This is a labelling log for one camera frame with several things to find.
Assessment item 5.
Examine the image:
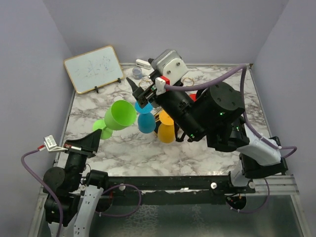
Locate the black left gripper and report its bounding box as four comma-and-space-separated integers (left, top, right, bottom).
64, 128, 103, 189

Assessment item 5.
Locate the green wine glass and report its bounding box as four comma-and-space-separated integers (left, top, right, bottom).
92, 100, 137, 140

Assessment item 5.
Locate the yellow wine glass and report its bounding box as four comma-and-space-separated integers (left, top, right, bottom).
158, 110, 175, 143

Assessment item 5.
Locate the red wine glass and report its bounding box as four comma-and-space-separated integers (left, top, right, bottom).
189, 94, 197, 101

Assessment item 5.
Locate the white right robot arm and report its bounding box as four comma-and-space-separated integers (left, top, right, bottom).
127, 79, 288, 193

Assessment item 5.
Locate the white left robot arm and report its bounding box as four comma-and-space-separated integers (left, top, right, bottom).
43, 129, 109, 237

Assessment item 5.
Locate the blue wine glass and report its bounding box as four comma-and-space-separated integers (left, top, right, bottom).
135, 102, 156, 134

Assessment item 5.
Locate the white stapler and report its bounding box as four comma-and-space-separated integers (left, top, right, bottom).
135, 59, 152, 70

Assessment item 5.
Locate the gold-framed whiteboard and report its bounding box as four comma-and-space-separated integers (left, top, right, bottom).
64, 45, 124, 94

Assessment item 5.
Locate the gold wire glass rack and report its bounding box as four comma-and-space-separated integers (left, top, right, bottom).
134, 84, 198, 139

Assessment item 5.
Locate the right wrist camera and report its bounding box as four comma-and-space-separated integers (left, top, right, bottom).
149, 49, 188, 96

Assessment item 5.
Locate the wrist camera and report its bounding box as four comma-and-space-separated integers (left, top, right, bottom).
149, 49, 188, 96
38, 135, 66, 152

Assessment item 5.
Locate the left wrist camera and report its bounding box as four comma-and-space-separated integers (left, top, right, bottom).
38, 135, 66, 152

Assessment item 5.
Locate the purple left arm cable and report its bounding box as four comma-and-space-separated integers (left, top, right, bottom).
20, 149, 143, 237

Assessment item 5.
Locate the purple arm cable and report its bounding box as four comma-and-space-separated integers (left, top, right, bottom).
164, 64, 298, 214
20, 149, 143, 237

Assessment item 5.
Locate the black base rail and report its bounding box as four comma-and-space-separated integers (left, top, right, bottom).
85, 170, 257, 213

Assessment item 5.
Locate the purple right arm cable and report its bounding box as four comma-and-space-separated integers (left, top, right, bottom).
164, 64, 298, 214

